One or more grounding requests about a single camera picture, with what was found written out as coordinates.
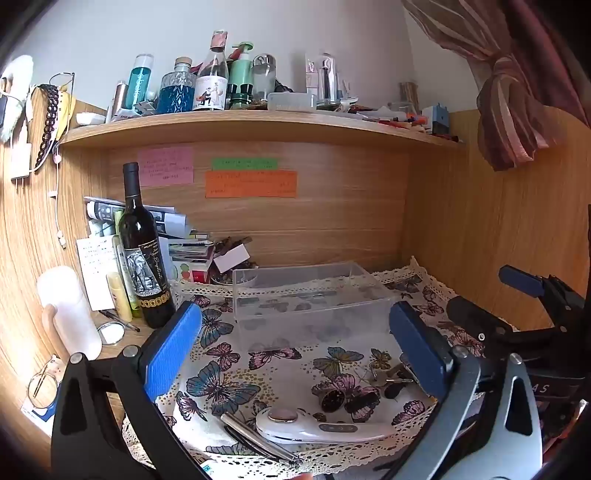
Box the black makeup pencil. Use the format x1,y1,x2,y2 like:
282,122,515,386
99,309,140,333

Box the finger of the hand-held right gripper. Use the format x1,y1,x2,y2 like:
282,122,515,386
447,296,520,361
499,264,583,330

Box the blue and white packet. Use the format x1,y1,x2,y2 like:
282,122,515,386
21,397,58,423

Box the silver pen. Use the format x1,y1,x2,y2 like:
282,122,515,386
221,412,301,463

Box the pink sticky note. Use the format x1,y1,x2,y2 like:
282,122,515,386
137,147,195,188

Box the silver spray can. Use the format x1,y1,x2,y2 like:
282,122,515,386
112,80,129,121

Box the bunch of keys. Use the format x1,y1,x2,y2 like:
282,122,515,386
369,364,416,398

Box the clear bottle with picture label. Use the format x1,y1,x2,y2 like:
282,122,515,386
191,31,229,112

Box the black round studded object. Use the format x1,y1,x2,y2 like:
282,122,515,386
321,388,347,413

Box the orange sticky note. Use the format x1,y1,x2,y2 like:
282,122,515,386
205,170,297,199

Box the dark wine bottle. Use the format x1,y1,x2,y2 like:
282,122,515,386
117,162,177,329

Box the red and white small carton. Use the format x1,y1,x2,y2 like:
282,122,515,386
178,261,213,283

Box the butterfly print tablecloth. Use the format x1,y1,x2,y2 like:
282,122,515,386
122,256,513,480

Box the white plastic bottle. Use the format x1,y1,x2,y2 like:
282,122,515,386
37,265,102,361

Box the wooden shelf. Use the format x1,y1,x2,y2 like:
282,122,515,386
59,110,467,149

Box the white paper tag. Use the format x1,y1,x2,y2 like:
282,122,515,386
213,244,251,273

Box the black beaded strap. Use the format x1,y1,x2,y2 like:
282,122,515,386
34,84,61,169

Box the blue glass bottle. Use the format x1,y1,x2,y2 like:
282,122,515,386
157,56,197,114

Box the clear glass jar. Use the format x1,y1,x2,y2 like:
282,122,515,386
252,54,278,100

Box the dried flower bundle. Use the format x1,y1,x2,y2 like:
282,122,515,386
210,236,259,284

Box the stack of magazines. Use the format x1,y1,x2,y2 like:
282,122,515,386
84,196,215,278

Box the small round mirror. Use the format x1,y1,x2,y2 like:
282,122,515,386
98,322,124,345

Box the pale yellow tube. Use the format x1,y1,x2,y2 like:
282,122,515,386
106,272,134,324

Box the green sticky note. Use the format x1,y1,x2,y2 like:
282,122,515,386
211,157,279,170

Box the white round-headed handheld device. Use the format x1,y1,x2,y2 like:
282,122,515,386
255,407,398,445

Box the translucent white case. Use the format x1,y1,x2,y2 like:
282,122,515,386
268,92,317,112

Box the glass of wooden sticks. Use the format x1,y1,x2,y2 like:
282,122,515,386
399,82,421,114

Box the thin-framed eyeglasses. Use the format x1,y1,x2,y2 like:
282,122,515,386
28,360,65,409

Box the white fluffy item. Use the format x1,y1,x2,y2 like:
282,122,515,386
0,55,34,143

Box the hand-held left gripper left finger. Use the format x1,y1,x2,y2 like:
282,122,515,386
52,301,208,480

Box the white charger with cable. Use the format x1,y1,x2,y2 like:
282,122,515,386
10,138,68,250

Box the pile of small stationery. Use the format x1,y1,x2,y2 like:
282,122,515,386
318,99,458,141

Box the clear plastic box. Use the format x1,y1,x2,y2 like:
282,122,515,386
232,261,404,354

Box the white handwritten paper note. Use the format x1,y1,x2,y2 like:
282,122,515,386
76,236,121,311

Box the blue and white small box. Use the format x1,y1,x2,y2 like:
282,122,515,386
422,105,451,134

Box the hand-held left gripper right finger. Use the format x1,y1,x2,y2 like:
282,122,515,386
369,301,543,480

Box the clear acrylic organizer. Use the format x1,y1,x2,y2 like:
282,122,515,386
305,52,340,104

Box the tall teal bottle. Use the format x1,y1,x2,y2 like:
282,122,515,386
131,54,155,112

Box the green pump bottle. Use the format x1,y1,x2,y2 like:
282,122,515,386
228,41,254,110

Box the striped maroon curtain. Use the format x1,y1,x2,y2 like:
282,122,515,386
402,0,591,172

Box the yellow hanging pouch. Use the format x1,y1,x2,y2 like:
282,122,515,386
55,91,77,139

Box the wire-framed glasses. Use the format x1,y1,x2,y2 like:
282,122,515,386
48,71,75,93

